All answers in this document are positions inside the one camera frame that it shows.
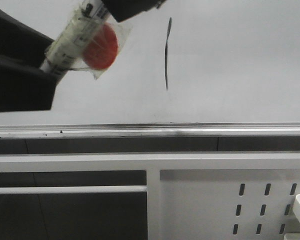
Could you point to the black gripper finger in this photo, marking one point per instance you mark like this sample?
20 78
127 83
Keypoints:
23 86
122 10

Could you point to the red round magnet taped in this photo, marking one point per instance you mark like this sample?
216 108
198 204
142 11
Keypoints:
103 49

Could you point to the white whiteboard marker black tip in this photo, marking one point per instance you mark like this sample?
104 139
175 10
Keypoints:
86 20

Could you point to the white whiteboard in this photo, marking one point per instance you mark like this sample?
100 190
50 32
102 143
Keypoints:
190 61

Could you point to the aluminium whiteboard tray rail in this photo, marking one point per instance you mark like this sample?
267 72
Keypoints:
150 130

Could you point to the white metal perforated frame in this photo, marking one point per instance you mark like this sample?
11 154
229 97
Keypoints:
149 196

